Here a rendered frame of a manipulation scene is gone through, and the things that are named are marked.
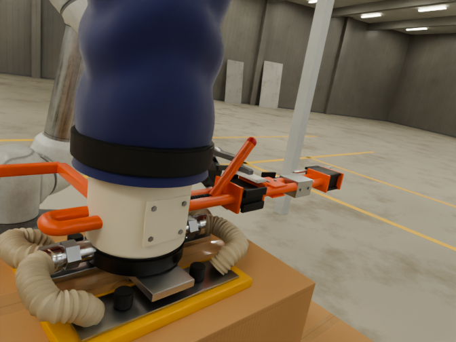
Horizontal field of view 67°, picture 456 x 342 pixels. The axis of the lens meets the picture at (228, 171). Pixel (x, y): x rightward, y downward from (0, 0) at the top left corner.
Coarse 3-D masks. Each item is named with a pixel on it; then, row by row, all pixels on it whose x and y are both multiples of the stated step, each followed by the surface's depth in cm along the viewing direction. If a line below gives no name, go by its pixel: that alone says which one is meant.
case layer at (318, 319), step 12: (312, 312) 142; (324, 312) 143; (312, 324) 134; (324, 324) 135; (336, 324) 137; (312, 336) 128; (324, 336) 129; (336, 336) 130; (348, 336) 131; (360, 336) 132
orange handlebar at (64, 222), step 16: (0, 176) 66; (64, 176) 70; (80, 176) 68; (80, 192) 65; (192, 192) 70; (208, 192) 72; (272, 192) 81; (80, 208) 54; (192, 208) 64; (48, 224) 48; (64, 224) 49; (80, 224) 50; (96, 224) 52
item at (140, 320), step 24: (192, 264) 61; (120, 288) 51; (192, 288) 58; (216, 288) 60; (240, 288) 63; (120, 312) 50; (144, 312) 51; (168, 312) 52; (192, 312) 55; (48, 336) 46; (72, 336) 45; (96, 336) 46; (120, 336) 47
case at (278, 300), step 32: (192, 256) 72; (256, 256) 76; (0, 288) 54; (64, 288) 56; (96, 288) 58; (256, 288) 65; (288, 288) 67; (0, 320) 48; (32, 320) 49; (192, 320) 54; (224, 320) 55; (256, 320) 59; (288, 320) 67
